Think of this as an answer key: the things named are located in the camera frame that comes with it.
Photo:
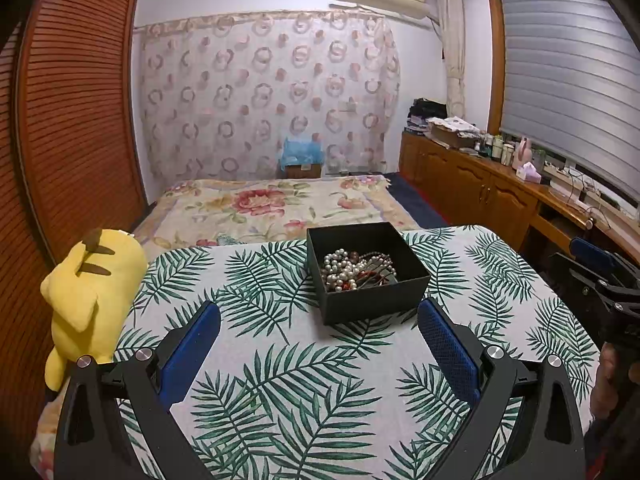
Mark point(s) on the pearl bead jewellery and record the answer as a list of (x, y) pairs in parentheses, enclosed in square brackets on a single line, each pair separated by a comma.
[(377, 265)]

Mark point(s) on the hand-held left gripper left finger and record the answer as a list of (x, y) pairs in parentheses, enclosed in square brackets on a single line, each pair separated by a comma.
[(192, 350)]

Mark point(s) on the pink tissue pack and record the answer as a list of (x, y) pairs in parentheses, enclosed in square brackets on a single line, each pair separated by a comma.
[(529, 172)]

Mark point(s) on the leaf print cloth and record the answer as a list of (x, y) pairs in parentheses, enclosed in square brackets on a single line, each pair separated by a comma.
[(300, 370)]

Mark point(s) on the yellow plush toy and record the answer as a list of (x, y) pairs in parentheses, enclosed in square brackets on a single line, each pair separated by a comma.
[(95, 285)]

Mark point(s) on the circle pattern curtain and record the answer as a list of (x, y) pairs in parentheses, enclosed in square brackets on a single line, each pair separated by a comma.
[(260, 95)]

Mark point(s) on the blue plastic bag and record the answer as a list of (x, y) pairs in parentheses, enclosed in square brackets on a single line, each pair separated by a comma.
[(300, 150)]

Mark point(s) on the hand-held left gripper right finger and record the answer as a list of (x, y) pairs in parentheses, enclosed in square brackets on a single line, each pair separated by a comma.
[(447, 350)]

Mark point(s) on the wooden louvered wardrobe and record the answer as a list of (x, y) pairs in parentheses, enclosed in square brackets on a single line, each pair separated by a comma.
[(70, 110)]

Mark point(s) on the grey window blind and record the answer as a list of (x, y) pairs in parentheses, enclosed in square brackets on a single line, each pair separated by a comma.
[(565, 75)]

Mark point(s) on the white side curtain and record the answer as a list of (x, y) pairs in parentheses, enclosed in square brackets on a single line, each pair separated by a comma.
[(452, 50)]

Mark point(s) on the pink rabbit figure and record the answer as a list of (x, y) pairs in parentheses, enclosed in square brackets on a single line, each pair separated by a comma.
[(523, 152)]

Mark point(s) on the small cardboard box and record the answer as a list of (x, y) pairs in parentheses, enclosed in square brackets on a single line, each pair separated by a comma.
[(304, 171)]

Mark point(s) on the group of small bottles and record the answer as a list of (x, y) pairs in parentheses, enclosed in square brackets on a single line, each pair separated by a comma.
[(495, 147)]

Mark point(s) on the stack of dark clothes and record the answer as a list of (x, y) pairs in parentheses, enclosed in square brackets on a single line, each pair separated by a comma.
[(425, 115)]

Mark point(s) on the wooden cabinet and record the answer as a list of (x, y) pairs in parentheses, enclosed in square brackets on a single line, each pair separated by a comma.
[(475, 190)]

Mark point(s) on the dark green box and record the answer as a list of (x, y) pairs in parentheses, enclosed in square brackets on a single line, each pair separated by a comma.
[(370, 305)]

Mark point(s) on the person's right hand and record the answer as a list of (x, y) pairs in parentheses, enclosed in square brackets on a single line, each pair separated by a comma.
[(610, 380)]

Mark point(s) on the navy blue rug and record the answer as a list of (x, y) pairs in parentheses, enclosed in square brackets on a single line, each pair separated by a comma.
[(415, 200)]

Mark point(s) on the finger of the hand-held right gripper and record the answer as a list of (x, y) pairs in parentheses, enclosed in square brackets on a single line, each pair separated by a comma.
[(592, 254), (580, 280)]

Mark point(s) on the floral bed blanket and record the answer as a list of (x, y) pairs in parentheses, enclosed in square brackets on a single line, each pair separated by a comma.
[(260, 205)]

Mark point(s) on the cardboard box with cloth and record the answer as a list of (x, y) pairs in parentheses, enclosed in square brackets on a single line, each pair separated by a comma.
[(452, 132)]

